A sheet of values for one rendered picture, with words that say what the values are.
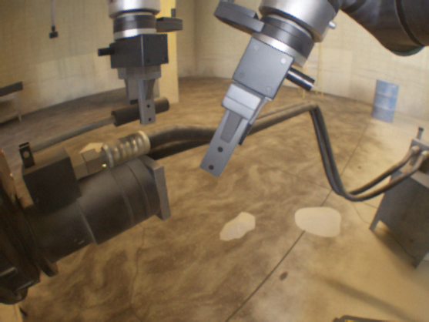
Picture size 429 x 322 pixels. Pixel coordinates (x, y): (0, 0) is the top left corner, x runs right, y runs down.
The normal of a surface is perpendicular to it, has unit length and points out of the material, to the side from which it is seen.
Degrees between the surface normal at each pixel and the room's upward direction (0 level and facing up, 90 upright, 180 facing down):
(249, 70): 83
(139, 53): 90
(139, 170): 34
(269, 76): 83
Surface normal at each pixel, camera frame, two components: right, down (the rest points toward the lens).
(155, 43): 0.73, 0.31
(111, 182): 0.40, -0.57
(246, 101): -0.30, 0.34
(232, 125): -0.46, 0.69
